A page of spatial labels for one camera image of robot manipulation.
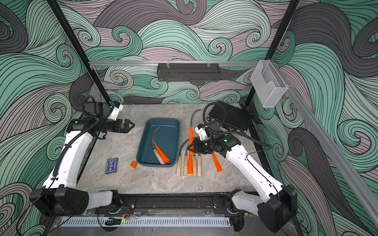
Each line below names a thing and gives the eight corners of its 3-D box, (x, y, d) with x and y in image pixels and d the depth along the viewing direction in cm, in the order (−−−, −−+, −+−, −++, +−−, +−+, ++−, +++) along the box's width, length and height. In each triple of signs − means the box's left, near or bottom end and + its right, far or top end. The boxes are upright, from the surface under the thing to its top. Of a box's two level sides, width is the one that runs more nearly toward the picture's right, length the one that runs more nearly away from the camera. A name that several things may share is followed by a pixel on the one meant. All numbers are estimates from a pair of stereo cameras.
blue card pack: (106, 174, 86) (104, 173, 84) (108, 160, 91) (106, 159, 90) (117, 172, 87) (115, 170, 85) (118, 158, 92) (117, 157, 91)
